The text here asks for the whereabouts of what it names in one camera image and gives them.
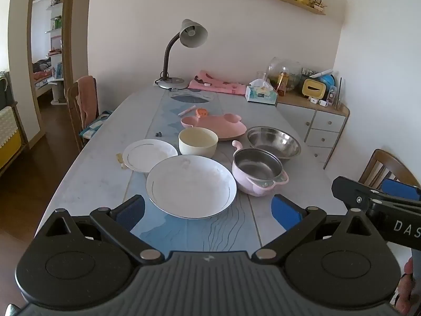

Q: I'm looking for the pink towel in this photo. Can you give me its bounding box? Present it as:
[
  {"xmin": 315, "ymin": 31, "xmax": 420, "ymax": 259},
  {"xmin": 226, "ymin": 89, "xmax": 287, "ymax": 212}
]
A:
[{"xmin": 77, "ymin": 76, "xmax": 97, "ymax": 129}]

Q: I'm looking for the large white plate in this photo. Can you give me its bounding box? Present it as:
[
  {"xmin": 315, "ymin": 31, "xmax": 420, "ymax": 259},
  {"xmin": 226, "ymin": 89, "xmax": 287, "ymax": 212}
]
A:
[{"xmin": 146, "ymin": 155, "xmax": 237, "ymax": 219}]

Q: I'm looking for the amber bottle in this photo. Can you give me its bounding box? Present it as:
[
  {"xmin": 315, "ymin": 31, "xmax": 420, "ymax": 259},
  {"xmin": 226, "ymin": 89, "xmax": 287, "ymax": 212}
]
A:
[{"xmin": 278, "ymin": 67, "xmax": 290, "ymax": 97}]

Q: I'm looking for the pink pot with steel lining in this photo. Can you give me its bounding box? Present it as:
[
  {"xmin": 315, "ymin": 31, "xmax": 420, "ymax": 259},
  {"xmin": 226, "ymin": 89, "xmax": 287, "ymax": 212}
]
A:
[{"xmin": 232, "ymin": 140, "xmax": 289, "ymax": 197}]

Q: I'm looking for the white wooden sideboard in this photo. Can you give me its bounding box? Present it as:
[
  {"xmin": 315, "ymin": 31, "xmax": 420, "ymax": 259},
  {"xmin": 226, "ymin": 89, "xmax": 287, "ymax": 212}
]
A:
[{"xmin": 276, "ymin": 89, "xmax": 350, "ymax": 170}]

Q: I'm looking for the folded pink cloth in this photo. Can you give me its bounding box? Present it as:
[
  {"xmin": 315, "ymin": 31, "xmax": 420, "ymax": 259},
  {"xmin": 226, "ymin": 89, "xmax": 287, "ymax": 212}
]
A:
[{"xmin": 188, "ymin": 70, "xmax": 250, "ymax": 97}]

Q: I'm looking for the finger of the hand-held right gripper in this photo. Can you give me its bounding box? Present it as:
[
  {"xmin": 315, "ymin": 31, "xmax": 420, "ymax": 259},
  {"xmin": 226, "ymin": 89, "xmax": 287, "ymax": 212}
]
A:
[
  {"xmin": 382, "ymin": 178, "xmax": 421, "ymax": 201},
  {"xmin": 332, "ymin": 176, "xmax": 421, "ymax": 210}
]

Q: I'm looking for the small white plate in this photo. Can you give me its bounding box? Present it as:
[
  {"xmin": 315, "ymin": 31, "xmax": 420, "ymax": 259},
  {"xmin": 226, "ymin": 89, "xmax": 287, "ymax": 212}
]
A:
[{"xmin": 122, "ymin": 139, "xmax": 178, "ymax": 174}]

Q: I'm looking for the blue printed table runner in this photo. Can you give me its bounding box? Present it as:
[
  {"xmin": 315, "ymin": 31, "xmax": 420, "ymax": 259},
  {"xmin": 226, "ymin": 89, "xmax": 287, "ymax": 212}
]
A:
[{"xmin": 123, "ymin": 90, "xmax": 264, "ymax": 254}]

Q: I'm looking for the white storage shelf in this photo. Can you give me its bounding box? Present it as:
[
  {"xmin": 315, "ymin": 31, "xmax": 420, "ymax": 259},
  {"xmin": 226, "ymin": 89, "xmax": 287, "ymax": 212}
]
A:
[{"xmin": 46, "ymin": 3, "xmax": 64, "ymax": 106}]

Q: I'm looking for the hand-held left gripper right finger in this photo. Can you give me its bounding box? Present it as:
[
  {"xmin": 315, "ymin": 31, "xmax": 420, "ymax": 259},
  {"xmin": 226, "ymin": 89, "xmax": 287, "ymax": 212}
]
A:
[{"xmin": 250, "ymin": 194, "xmax": 383, "ymax": 265}]

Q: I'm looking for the cream bowl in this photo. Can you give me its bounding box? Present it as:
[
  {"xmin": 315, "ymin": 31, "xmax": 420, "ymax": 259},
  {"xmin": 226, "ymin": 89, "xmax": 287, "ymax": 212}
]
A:
[{"xmin": 178, "ymin": 127, "xmax": 219, "ymax": 157}]

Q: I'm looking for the wooden wall shelf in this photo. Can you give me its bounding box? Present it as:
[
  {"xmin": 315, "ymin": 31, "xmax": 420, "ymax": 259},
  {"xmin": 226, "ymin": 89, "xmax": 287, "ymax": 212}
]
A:
[{"xmin": 265, "ymin": 0, "xmax": 326, "ymax": 15}]

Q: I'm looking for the pink mouse-shaped plate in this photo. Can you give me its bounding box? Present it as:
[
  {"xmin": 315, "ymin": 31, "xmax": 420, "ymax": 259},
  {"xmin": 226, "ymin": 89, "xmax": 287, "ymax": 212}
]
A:
[{"xmin": 181, "ymin": 113, "xmax": 247, "ymax": 142}]

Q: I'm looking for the wooden chair with towel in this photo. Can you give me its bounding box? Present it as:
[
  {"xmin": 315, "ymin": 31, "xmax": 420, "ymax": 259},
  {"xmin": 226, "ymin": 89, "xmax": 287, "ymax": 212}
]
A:
[{"xmin": 66, "ymin": 76, "xmax": 99, "ymax": 152}]

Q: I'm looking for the grey desk lamp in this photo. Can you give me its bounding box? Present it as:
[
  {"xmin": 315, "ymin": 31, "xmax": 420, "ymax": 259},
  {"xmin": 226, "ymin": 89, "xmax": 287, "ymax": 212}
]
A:
[{"xmin": 154, "ymin": 19, "xmax": 208, "ymax": 90}]

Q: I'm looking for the person's right hand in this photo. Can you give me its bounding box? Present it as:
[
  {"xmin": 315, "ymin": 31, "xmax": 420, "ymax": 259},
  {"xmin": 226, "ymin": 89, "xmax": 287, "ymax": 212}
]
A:
[{"xmin": 395, "ymin": 257, "xmax": 415, "ymax": 315}]

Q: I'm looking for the wooden sofa with crochet cover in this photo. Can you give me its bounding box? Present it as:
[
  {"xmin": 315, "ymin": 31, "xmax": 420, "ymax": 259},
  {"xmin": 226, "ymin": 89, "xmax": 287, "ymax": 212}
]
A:
[{"xmin": 0, "ymin": 71, "xmax": 30, "ymax": 172}]

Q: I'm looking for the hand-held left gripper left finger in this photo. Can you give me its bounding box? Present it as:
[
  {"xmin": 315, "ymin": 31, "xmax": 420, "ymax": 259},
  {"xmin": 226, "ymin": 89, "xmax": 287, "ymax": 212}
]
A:
[{"xmin": 36, "ymin": 195, "xmax": 165, "ymax": 265}]

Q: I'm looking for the patterned chair cushion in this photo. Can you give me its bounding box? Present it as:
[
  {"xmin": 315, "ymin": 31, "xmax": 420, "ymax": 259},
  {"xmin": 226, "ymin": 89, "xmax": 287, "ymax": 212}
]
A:
[{"xmin": 79, "ymin": 110, "xmax": 114, "ymax": 139}]

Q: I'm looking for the large steel bowl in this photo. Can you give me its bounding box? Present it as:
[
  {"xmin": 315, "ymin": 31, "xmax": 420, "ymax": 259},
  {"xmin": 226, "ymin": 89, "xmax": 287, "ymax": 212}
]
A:
[{"xmin": 247, "ymin": 126, "xmax": 302, "ymax": 160}]

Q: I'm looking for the tissue box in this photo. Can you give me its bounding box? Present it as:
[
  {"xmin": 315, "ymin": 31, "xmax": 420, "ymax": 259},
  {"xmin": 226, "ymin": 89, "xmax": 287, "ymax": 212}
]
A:
[{"xmin": 245, "ymin": 79, "xmax": 279, "ymax": 106}]

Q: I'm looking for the yellow tissue holder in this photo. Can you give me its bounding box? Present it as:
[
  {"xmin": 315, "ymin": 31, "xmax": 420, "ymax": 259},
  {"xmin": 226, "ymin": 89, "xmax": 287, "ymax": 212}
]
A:
[{"xmin": 302, "ymin": 78, "xmax": 326, "ymax": 99}]

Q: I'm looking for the large glass jar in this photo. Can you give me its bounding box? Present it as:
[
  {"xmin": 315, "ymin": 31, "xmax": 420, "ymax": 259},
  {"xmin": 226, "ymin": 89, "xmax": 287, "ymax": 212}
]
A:
[{"xmin": 268, "ymin": 57, "xmax": 303, "ymax": 93}]

